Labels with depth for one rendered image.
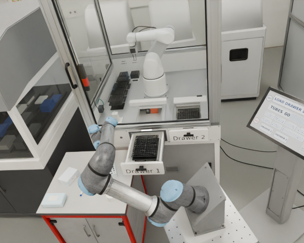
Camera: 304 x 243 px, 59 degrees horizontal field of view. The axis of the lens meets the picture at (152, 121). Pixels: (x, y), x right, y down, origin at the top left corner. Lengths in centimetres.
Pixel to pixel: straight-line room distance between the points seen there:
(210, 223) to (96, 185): 67
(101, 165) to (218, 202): 63
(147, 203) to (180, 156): 87
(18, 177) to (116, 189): 136
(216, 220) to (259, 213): 108
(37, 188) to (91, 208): 85
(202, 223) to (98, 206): 70
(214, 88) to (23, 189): 187
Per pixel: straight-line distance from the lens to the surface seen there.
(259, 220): 260
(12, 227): 316
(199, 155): 222
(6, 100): 194
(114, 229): 206
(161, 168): 182
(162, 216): 147
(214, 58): 172
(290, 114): 187
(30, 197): 279
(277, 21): 537
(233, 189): 281
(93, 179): 133
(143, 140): 201
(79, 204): 195
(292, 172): 211
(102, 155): 131
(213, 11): 162
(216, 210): 152
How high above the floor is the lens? 221
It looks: 37 degrees down
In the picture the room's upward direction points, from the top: 11 degrees counter-clockwise
